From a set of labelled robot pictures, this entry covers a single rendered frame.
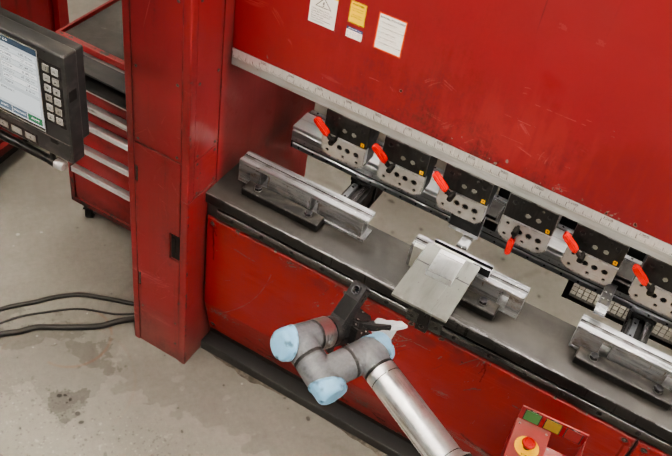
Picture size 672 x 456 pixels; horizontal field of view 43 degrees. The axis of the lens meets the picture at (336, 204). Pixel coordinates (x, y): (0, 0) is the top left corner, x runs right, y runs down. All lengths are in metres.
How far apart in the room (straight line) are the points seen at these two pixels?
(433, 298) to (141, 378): 1.40
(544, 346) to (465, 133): 0.73
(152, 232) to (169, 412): 0.74
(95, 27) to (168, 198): 0.91
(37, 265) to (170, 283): 0.88
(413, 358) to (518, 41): 1.18
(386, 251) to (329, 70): 0.67
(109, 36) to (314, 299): 1.32
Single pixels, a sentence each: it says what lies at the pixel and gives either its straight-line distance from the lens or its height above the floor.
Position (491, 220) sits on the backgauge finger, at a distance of 2.84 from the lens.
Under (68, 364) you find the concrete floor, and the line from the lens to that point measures 3.59.
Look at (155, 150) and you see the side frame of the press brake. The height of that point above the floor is 1.05.
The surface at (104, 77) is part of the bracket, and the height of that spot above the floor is 1.21.
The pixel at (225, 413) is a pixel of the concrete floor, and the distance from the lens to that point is 3.44.
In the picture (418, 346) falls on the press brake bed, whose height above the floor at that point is 0.68.
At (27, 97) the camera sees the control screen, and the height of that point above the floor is 1.41.
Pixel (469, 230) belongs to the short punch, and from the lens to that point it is 2.64.
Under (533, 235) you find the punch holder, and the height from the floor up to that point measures 1.23.
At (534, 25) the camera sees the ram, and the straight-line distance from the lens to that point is 2.19.
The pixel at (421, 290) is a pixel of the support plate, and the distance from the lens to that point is 2.58.
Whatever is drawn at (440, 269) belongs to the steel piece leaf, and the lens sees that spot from 2.66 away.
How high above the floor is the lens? 2.89
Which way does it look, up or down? 43 degrees down
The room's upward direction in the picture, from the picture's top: 10 degrees clockwise
